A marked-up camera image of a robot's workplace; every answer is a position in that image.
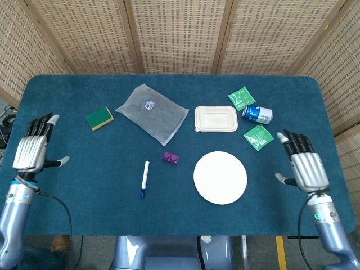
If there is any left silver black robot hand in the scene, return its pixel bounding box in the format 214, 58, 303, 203
12, 112, 70, 178

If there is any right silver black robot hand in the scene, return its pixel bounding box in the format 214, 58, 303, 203
274, 128, 330, 194

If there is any small purple object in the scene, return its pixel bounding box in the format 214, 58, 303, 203
161, 151, 180, 165

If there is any white round paper plate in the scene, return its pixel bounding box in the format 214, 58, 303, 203
193, 151, 249, 205

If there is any white marker with blue cap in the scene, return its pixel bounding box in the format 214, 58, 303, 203
140, 160, 151, 198

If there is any green tea packet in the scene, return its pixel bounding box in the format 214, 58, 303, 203
242, 124, 275, 152
227, 85, 257, 111

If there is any blue and silver drink can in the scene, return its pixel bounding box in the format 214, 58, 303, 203
242, 104, 274, 125

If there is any green and yellow sponge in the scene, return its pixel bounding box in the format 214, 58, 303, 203
85, 105, 115, 132

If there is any brown shoe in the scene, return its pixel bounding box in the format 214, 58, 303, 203
50, 235, 70, 253

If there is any blue table cloth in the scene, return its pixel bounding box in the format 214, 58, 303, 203
0, 74, 357, 236

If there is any grey metal table leg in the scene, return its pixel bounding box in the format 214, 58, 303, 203
241, 235, 249, 270

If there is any beige rectangular container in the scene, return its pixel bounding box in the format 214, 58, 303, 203
194, 105, 239, 133

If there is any grey frosted plastic bag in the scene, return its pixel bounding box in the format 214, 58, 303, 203
115, 83, 190, 147

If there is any silver blue robot torso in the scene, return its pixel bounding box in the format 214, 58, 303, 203
111, 235, 234, 270

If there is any black cables and adapter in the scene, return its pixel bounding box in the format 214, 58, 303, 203
0, 104, 18, 149

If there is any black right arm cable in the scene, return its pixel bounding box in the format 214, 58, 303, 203
297, 191, 324, 270

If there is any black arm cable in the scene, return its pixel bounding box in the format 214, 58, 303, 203
35, 190, 73, 237
297, 191, 324, 270

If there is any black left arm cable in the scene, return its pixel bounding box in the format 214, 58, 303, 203
35, 190, 73, 237

